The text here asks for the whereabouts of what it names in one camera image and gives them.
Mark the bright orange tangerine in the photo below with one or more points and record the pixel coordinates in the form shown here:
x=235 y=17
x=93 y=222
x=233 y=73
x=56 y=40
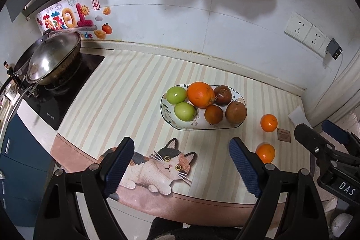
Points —
x=269 y=123

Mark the striped cat table mat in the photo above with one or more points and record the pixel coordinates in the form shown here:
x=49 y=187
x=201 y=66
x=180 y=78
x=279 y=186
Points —
x=125 y=97

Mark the larger green apple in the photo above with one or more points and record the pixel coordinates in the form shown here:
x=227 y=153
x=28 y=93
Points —
x=176 y=94

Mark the large orange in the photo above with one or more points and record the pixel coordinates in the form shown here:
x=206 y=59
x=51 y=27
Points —
x=200 y=94

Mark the blue cabinet drawers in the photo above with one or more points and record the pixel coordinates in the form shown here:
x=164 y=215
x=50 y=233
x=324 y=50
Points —
x=27 y=168

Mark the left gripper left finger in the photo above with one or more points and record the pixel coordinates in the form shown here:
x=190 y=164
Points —
x=99 y=181

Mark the black induction cooktop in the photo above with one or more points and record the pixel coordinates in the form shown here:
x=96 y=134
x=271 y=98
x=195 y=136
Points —
x=52 y=101

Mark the large red apple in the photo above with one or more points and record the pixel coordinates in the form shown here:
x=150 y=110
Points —
x=223 y=95

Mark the white folded paper towel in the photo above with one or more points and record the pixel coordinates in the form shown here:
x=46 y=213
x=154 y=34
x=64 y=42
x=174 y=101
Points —
x=298 y=117

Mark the shaded orange tangerine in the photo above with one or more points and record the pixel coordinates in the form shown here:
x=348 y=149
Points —
x=266 y=152

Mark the white wall socket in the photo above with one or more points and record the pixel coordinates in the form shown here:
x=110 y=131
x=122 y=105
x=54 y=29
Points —
x=307 y=34

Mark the dark orange tangerine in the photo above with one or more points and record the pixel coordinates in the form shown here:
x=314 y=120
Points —
x=213 y=114

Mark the steel wok with lid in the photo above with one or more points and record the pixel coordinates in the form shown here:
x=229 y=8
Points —
x=49 y=57

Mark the smaller green apple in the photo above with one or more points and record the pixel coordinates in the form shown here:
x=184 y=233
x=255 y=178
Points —
x=185 y=111

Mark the colourful wall stickers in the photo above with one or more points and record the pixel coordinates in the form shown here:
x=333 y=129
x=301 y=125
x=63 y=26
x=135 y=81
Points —
x=89 y=17

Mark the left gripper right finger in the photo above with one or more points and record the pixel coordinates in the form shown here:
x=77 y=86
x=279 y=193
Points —
x=263 y=181

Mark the yellowish red apple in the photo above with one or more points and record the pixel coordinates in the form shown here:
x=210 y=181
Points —
x=236 y=112

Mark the black plugged charger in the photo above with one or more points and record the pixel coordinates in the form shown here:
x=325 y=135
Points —
x=334 y=49

